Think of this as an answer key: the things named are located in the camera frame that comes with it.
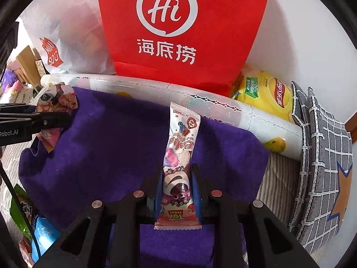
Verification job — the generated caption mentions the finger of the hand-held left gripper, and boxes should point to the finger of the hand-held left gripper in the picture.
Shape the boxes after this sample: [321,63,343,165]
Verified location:
[0,103,37,114]
[0,112,71,134]

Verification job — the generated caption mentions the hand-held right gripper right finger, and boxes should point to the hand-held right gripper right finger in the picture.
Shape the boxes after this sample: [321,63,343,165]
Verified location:
[190,163,321,268]

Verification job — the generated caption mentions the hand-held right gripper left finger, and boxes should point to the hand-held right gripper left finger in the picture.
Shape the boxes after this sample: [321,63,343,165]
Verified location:
[33,173,165,268]

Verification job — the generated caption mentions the pink cartoon snack packet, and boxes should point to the pink cartoon snack packet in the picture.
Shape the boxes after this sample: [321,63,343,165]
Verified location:
[35,82,79,153]

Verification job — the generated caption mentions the long white pink snack packet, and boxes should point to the long white pink snack packet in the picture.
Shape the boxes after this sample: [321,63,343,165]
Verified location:
[154,102,202,231]

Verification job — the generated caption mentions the white plush toy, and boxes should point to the white plush toy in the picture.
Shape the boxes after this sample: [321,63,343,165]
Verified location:
[6,81,37,104]

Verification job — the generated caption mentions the purple plush toy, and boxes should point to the purple plush toy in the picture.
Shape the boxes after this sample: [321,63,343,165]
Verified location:
[0,68,19,94]

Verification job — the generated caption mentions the cardboard boxes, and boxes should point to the cardboard boxes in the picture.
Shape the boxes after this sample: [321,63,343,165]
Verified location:
[15,46,42,87]

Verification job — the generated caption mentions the purple towel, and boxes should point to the purple towel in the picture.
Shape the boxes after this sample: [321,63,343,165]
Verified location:
[19,86,270,268]

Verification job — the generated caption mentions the green snack packet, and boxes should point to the green snack packet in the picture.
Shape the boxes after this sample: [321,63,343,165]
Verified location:
[10,184,34,241]

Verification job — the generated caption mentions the striped mattress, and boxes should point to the striped mattress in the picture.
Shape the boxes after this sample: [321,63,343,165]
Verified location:
[0,142,332,260]

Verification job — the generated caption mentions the white shopping bag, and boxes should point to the white shopping bag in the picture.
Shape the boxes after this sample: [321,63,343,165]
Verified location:
[19,0,117,75]

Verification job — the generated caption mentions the rolled fruit print mat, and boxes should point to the rolled fruit print mat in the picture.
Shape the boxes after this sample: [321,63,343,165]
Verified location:
[40,73,306,161]

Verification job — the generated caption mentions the light blue snack packet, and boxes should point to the light blue snack packet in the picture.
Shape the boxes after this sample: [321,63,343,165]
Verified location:
[31,216,60,263]

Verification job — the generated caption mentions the yellow chip bag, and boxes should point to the yellow chip bag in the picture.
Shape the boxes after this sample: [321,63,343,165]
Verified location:
[229,65,296,123]

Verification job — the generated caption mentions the red paper bag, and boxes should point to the red paper bag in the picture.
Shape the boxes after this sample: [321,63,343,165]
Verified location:
[95,0,274,98]

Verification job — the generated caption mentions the thin black cable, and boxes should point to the thin black cable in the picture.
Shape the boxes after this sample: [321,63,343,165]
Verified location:
[0,162,42,263]

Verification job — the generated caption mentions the wooden frame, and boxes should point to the wooden frame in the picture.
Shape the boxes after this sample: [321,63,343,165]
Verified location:
[344,117,357,146]

